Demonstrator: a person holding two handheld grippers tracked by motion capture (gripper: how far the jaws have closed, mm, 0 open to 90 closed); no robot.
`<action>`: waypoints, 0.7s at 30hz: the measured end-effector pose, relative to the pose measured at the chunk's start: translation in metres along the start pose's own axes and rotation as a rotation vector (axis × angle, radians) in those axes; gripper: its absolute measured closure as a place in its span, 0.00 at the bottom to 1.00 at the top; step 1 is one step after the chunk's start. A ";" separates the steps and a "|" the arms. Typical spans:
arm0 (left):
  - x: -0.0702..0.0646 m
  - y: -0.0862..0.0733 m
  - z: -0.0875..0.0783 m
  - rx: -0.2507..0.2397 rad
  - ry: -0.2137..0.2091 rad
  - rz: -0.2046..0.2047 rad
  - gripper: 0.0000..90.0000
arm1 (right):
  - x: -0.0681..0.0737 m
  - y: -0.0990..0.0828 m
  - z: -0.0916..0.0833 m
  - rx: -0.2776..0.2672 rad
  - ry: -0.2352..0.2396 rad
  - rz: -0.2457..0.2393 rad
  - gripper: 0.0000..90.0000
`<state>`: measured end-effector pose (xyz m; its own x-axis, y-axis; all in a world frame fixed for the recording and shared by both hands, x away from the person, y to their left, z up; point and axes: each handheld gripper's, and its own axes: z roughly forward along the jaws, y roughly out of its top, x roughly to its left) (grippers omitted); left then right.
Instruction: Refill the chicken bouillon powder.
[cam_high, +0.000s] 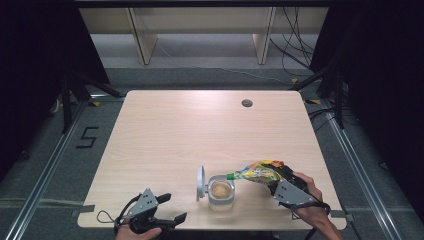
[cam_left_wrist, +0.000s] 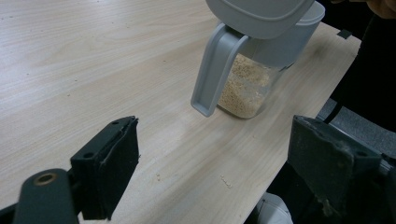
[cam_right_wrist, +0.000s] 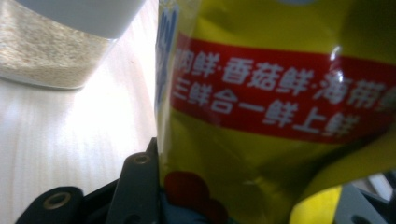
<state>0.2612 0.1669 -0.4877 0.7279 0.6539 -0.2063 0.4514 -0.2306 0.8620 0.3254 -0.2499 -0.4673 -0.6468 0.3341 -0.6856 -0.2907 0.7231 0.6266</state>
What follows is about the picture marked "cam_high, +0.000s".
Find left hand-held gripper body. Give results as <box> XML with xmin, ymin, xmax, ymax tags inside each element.
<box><xmin>128</xmin><ymin>188</ymin><xmax>166</xmax><ymax>235</ymax></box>

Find yellow seasoning pouch green cap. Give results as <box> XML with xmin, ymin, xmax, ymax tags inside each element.
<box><xmin>226</xmin><ymin>159</ymin><xmax>286</xmax><ymax>186</ymax></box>

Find black floor cables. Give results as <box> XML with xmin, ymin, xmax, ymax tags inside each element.
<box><xmin>308</xmin><ymin>106</ymin><xmax>338</xmax><ymax>132</ymax></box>

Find person's right hand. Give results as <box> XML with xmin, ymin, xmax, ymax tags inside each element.
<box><xmin>293</xmin><ymin>171</ymin><xmax>332</xmax><ymax>232</ymax></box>

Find person's left hand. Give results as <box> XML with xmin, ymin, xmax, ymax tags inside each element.
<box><xmin>115</xmin><ymin>206</ymin><xmax>164</xmax><ymax>240</ymax></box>

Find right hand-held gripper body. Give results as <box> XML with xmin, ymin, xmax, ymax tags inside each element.
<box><xmin>273</xmin><ymin>171</ymin><xmax>315</xmax><ymax>209</ymax></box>

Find thin grey cord loop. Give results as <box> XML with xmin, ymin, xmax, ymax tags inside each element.
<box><xmin>96</xmin><ymin>209</ymin><xmax>118</xmax><ymax>225</ymax></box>

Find grey floor tape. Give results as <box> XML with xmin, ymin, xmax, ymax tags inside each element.
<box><xmin>330</xmin><ymin>209</ymin><xmax>355</xmax><ymax>223</ymax></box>

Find black gripper wrist strap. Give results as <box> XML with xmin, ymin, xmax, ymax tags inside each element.
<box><xmin>281</xmin><ymin>199</ymin><xmax>332</xmax><ymax>221</ymax></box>

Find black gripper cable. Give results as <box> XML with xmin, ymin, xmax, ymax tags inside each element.
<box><xmin>113</xmin><ymin>194</ymin><xmax>143</xmax><ymax>236</ymax></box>

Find thin white floor cable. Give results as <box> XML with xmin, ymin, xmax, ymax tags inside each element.
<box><xmin>156</xmin><ymin>43</ymin><xmax>291</xmax><ymax>84</ymax></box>

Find bundle of black hanging cables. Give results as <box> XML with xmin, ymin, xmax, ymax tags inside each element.
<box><xmin>269</xmin><ymin>7</ymin><xmax>316</xmax><ymax>78</ymax></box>

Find black metal stand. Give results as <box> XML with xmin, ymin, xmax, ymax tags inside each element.
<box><xmin>289</xmin><ymin>63</ymin><xmax>346</xmax><ymax>129</ymax></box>
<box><xmin>59</xmin><ymin>68</ymin><xmax>124</xmax><ymax>134</ymax></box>

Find metal floor rail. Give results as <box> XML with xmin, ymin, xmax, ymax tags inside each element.
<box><xmin>321</xmin><ymin>99</ymin><xmax>401</xmax><ymax>240</ymax></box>
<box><xmin>4</xmin><ymin>96</ymin><xmax>96</xmax><ymax>240</ymax></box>

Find grey lidded clear jar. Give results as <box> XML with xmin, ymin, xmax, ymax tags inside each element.
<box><xmin>195</xmin><ymin>165</ymin><xmax>236</xmax><ymax>212</ymax></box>

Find dark curtain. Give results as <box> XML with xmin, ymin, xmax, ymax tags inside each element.
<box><xmin>309</xmin><ymin>0</ymin><xmax>424</xmax><ymax>214</ymax></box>
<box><xmin>0</xmin><ymin>0</ymin><xmax>111</xmax><ymax>183</ymax></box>

